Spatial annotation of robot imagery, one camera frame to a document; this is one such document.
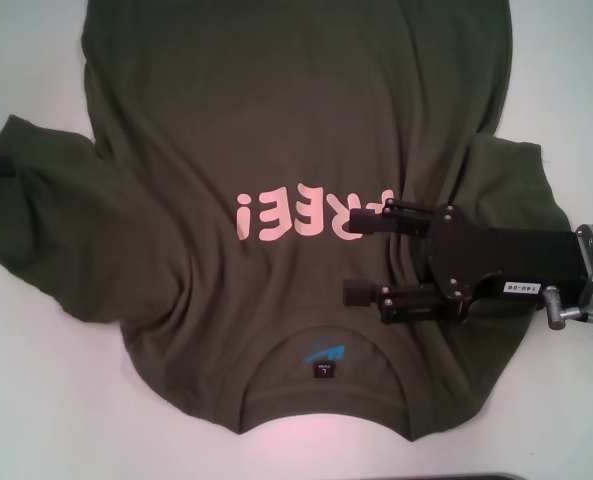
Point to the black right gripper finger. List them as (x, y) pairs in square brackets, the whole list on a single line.
[(411, 302), (401, 217)]

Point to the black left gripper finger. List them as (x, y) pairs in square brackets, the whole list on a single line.
[(5, 166)]

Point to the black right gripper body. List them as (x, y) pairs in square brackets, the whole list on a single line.
[(516, 260)]

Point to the dark green printed T-shirt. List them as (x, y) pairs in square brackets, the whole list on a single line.
[(296, 100)]

